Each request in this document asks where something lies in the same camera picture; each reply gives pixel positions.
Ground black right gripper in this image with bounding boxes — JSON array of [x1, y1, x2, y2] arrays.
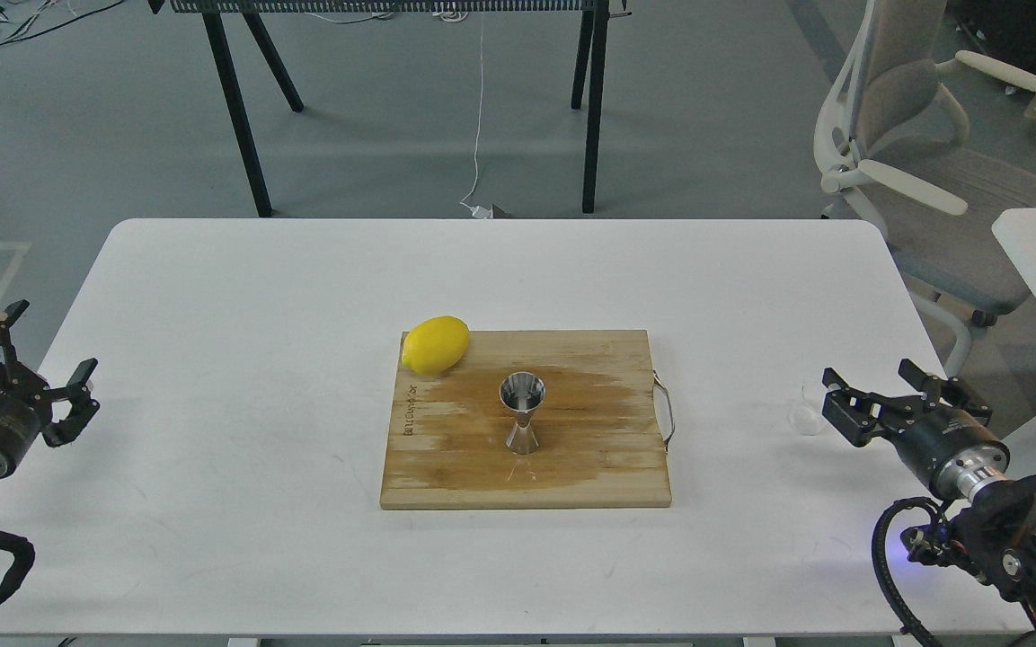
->
[[821, 358, 1010, 502]]

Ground clear glass measuring cup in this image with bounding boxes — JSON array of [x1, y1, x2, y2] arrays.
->
[[787, 385, 830, 437]]

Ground steel double jigger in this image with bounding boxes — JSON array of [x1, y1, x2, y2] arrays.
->
[[500, 371, 546, 455]]

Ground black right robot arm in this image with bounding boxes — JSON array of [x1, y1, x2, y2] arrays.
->
[[822, 359, 1036, 646]]

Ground beige office chair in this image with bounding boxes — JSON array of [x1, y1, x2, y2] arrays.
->
[[813, 1, 1036, 377]]

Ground wooden cutting board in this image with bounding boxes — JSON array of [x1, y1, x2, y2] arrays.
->
[[379, 329, 672, 510]]

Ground yellow lemon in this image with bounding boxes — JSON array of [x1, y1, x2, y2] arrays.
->
[[400, 315, 471, 376]]

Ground black metal frame table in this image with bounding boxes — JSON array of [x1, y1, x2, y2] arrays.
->
[[148, 1, 630, 218]]

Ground white hanging cable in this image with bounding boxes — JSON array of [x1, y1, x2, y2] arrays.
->
[[459, 13, 497, 220]]

